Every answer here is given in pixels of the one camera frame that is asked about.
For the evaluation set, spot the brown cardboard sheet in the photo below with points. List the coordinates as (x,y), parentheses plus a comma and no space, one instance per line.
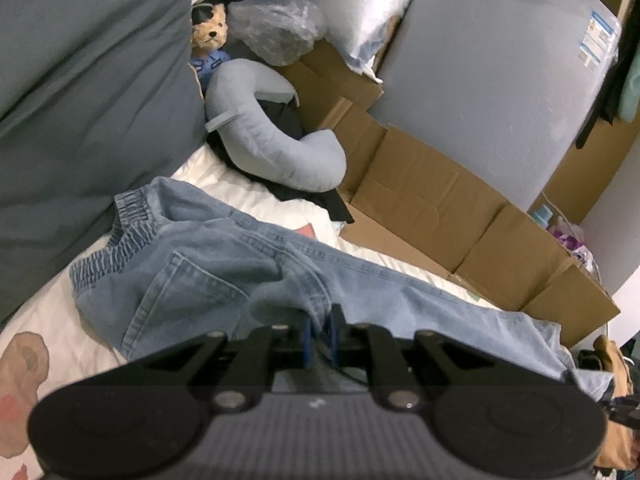
(425,190)

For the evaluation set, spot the brown cardboard box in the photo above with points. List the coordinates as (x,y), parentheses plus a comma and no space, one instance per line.
(330,80)

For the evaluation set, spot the clear plastic bag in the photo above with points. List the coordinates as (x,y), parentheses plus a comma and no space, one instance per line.
(280,25)

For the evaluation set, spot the slate grey pillow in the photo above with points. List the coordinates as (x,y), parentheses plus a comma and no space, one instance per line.
(90,110)

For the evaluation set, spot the purple printed packet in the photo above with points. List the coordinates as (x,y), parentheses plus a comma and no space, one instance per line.
(572,245)

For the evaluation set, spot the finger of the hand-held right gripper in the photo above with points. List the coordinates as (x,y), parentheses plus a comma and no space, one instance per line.
(627,410)

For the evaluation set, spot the grey refrigerator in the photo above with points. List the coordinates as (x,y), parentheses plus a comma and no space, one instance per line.
(490,85)

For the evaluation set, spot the teal hanging garment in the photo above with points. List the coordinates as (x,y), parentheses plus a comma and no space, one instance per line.
(631,85)

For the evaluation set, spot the grey neck pillow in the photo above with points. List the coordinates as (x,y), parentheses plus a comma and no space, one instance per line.
(270,145)

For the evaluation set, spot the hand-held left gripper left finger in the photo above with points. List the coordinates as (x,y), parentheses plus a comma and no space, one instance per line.
(307,340)

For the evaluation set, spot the black hanging garment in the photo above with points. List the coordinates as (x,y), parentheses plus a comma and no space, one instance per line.
(600,105)

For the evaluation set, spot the blue denim jeans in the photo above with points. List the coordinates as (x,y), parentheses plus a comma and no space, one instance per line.
(210,260)

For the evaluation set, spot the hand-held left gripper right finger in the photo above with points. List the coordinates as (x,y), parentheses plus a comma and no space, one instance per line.
(334,340)

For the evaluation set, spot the teddy bear plush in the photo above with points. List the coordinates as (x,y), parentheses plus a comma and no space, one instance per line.
(210,35)

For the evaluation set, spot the bear printed cream blanket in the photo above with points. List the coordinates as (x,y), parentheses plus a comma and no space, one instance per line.
(50,310)

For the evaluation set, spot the black lace cloth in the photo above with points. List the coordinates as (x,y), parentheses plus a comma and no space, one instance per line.
(592,360)

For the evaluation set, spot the mustard folded cloth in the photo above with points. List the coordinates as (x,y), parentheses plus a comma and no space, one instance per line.
(622,440)

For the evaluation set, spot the white pillow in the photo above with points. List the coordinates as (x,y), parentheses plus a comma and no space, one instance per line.
(350,0)

